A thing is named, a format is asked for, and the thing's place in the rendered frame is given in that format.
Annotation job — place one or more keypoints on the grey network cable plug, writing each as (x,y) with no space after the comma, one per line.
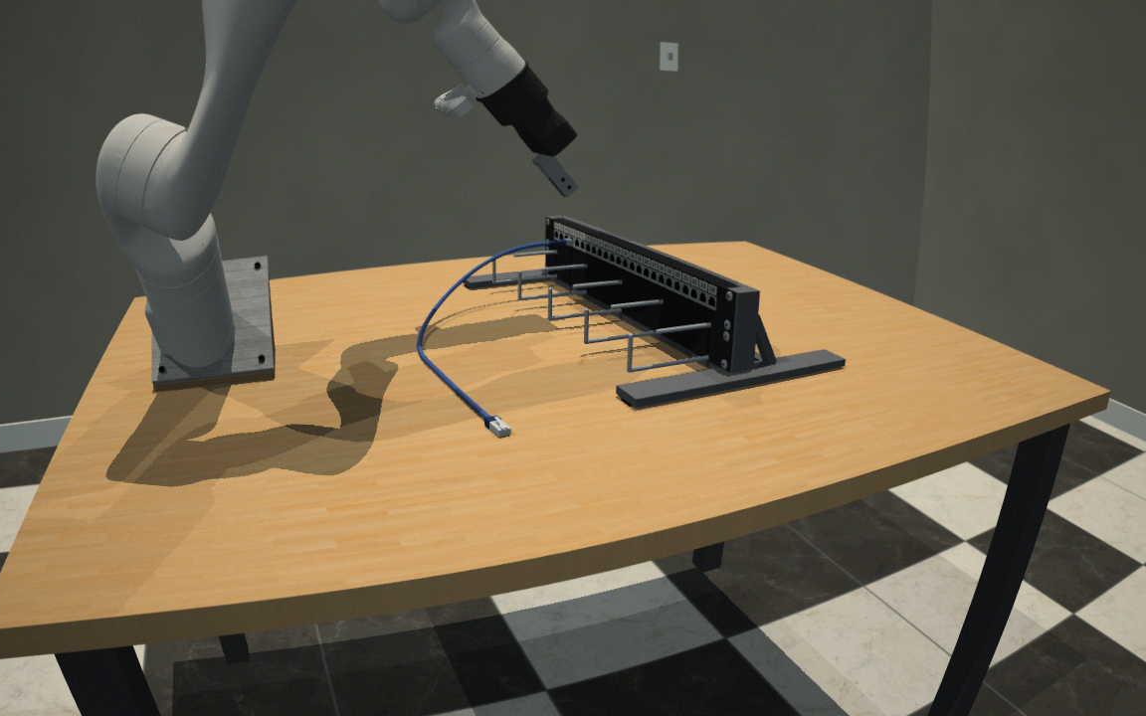
(499,427)

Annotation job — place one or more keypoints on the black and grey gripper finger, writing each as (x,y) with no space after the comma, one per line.
(557,174)
(534,161)

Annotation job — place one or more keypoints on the black patch panel rack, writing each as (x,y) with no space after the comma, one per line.
(725,309)

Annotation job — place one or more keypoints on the blue patch cord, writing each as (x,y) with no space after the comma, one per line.
(464,396)

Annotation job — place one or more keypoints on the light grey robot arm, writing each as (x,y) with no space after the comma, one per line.
(165,176)

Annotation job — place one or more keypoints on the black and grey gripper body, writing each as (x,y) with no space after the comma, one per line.
(504,83)

